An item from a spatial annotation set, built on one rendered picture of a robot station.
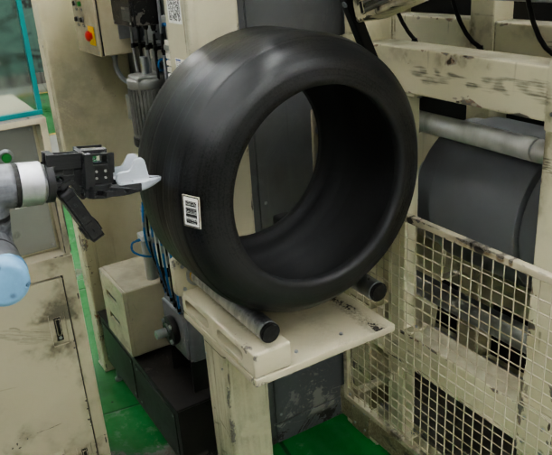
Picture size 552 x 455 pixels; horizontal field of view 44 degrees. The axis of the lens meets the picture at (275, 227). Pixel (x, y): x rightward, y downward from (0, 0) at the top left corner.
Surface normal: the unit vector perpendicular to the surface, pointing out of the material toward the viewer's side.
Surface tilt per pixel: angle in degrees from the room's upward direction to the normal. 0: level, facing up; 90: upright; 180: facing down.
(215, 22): 90
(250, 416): 90
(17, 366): 90
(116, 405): 0
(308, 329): 0
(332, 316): 0
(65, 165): 90
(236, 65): 33
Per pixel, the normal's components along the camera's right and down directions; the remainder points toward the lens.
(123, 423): -0.06, -0.92
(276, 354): 0.52, 0.30
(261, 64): 0.07, -0.36
